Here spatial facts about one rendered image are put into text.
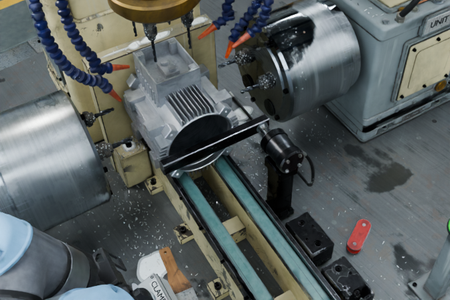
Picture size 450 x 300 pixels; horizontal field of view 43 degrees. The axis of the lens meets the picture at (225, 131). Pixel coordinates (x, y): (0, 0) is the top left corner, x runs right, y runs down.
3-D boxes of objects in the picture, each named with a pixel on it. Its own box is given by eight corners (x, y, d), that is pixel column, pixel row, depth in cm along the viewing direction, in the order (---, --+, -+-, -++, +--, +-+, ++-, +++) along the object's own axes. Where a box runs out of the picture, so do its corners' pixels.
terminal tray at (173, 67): (135, 78, 125) (130, 52, 120) (179, 61, 128) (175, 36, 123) (159, 110, 118) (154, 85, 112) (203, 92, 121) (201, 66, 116)
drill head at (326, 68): (205, 94, 144) (199, 12, 125) (335, 40, 156) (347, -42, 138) (258, 158, 128) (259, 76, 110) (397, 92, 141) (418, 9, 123)
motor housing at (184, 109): (129, 132, 135) (115, 72, 121) (199, 103, 141) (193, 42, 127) (165, 189, 123) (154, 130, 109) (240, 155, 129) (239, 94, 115)
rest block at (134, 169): (118, 173, 142) (109, 140, 133) (143, 161, 144) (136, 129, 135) (128, 189, 138) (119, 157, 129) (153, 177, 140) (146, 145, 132)
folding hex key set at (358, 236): (358, 221, 130) (359, 216, 128) (371, 227, 128) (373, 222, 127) (343, 250, 124) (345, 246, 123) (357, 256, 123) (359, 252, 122)
